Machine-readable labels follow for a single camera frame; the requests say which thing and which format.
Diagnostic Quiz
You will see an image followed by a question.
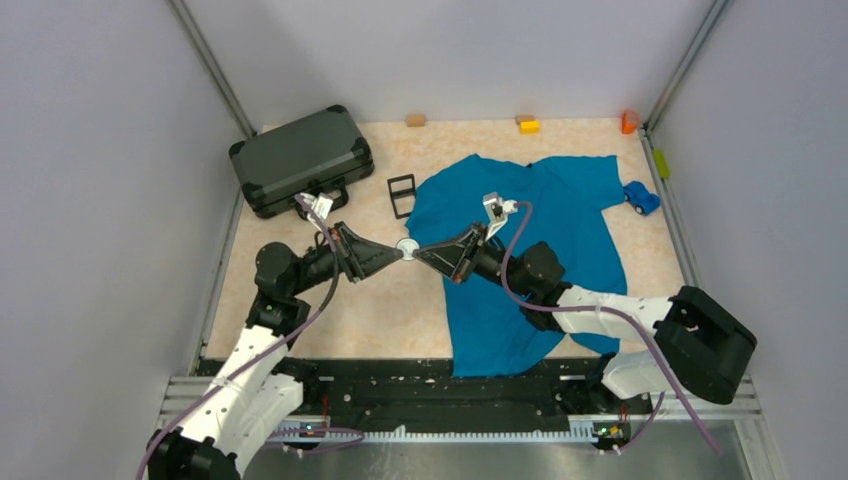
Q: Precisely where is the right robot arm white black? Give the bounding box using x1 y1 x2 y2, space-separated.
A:
412 223 758 412

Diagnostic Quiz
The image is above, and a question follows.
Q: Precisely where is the orange toy block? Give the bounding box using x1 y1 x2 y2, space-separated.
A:
620 109 641 135

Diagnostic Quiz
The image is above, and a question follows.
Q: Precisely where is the yellow block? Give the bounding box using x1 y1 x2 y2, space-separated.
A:
518 120 541 135

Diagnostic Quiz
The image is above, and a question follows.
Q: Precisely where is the green marker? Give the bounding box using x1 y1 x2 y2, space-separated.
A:
652 149 671 180

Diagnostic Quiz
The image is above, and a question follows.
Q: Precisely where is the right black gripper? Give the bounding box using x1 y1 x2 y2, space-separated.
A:
415 220 534 297

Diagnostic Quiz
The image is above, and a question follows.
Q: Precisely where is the tan wooden block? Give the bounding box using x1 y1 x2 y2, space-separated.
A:
405 113 427 128

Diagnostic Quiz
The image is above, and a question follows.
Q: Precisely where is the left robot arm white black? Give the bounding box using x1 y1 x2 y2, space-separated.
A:
136 222 404 479

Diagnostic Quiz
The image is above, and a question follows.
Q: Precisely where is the black rectangular brooch holder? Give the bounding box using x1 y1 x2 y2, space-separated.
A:
387 173 417 220

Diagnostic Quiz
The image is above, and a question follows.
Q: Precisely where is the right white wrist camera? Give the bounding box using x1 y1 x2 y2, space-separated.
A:
482 192 518 241

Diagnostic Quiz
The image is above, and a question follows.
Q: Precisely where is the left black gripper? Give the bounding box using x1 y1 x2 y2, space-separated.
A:
289 221 403 295

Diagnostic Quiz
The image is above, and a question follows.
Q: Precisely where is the blue toy car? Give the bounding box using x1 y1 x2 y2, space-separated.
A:
623 181 661 216

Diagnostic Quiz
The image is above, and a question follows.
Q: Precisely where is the blue t-shirt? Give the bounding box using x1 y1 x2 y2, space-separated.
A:
406 155 628 377

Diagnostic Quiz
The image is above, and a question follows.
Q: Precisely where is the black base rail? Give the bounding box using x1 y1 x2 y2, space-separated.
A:
272 357 653 434

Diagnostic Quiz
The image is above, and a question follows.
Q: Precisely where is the dark green hard case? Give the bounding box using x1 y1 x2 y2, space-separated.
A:
228 104 374 219

